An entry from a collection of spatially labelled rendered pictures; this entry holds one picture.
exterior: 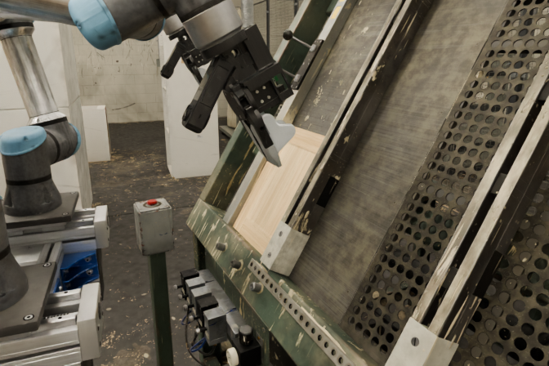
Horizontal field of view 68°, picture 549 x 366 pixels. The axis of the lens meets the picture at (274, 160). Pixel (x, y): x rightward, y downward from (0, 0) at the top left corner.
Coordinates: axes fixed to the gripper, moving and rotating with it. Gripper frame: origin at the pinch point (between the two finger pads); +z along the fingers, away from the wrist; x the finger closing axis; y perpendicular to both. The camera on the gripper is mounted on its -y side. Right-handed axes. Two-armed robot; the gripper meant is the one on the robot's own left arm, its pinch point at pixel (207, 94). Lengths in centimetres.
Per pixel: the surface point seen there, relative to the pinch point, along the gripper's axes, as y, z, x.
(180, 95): 4, 46, 355
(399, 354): 0, 43, -77
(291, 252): -5, 43, -33
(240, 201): -8.3, 38.4, 3.7
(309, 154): 16.8, 29.3, -14.2
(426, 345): 4, 41, -80
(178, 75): 14, 26, 356
